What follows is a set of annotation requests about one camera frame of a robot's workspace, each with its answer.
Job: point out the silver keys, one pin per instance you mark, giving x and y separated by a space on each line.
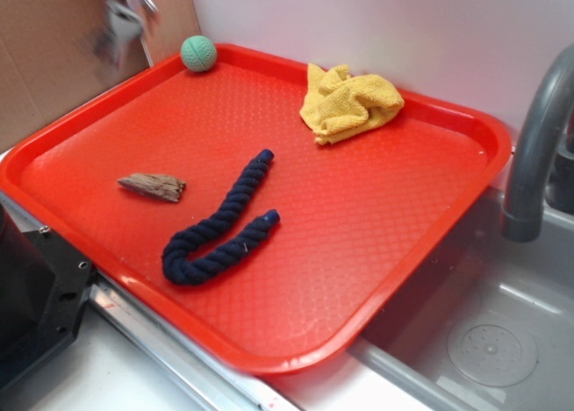
123 23

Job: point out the red plastic tray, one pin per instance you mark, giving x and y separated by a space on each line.
356 217

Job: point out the green rubber ball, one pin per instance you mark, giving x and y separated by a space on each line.
198 53

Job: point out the brown cardboard panel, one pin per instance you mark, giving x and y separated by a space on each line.
49 66

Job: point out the brown wood piece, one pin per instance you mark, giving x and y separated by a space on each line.
158 186

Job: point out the grey faucet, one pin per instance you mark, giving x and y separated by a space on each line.
542 168

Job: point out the light wooden board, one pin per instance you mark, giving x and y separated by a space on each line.
166 24

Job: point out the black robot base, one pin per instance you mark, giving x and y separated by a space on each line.
45 284

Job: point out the yellow microfiber cloth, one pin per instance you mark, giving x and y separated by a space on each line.
338 106

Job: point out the grey plastic sink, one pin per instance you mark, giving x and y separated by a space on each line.
483 323

